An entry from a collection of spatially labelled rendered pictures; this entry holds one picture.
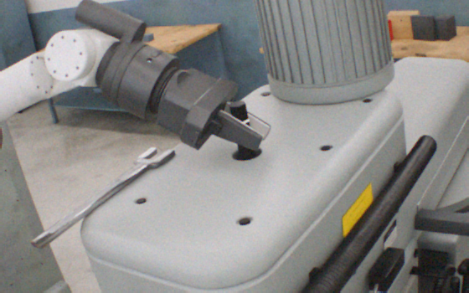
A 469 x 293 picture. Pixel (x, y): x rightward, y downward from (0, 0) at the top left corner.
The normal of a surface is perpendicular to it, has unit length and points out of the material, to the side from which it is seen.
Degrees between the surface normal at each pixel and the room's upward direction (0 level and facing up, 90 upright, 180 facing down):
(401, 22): 90
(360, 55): 90
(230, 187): 0
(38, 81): 77
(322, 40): 90
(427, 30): 90
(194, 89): 30
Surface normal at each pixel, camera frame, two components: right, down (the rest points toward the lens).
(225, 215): -0.19, -0.90
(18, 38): 0.81, 0.08
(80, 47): -0.23, 0.17
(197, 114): -0.03, -0.25
